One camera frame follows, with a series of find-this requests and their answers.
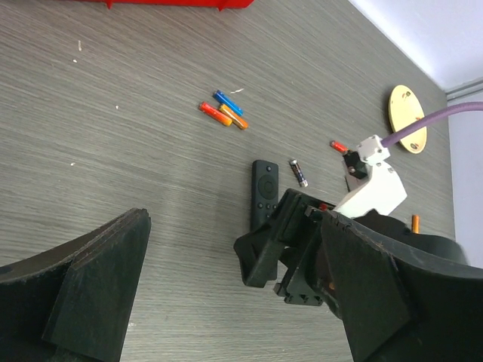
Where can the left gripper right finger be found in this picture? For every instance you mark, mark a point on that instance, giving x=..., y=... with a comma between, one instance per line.
x=399, y=303

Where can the orange battery left cluster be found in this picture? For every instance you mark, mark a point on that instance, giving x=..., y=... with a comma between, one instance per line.
x=237, y=120

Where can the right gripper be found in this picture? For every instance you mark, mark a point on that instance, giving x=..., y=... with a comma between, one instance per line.
x=301, y=284

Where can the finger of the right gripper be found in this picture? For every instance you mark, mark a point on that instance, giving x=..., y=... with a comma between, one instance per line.
x=281, y=237

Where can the black battery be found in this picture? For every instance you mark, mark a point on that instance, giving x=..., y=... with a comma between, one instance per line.
x=295, y=166

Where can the red orange battery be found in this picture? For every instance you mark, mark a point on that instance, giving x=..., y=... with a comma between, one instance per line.
x=342, y=149

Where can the black remote control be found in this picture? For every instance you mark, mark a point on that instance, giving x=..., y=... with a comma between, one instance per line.
x=264, y=192

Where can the orange battery right side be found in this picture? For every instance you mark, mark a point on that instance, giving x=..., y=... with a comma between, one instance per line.
x=415, y=224

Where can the red battery cluster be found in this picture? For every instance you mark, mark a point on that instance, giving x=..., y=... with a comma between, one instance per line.
x=215, y=114

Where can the red plastic tray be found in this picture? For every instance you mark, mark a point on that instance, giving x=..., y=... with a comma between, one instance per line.
x=218, y=4

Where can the cream floral plate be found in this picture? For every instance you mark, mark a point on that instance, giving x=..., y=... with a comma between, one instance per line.
x=404, y=109

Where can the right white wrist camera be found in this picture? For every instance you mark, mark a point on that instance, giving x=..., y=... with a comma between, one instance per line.
x=372, y=183

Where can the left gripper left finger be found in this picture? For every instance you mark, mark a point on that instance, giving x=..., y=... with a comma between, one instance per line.
x=74, y=301

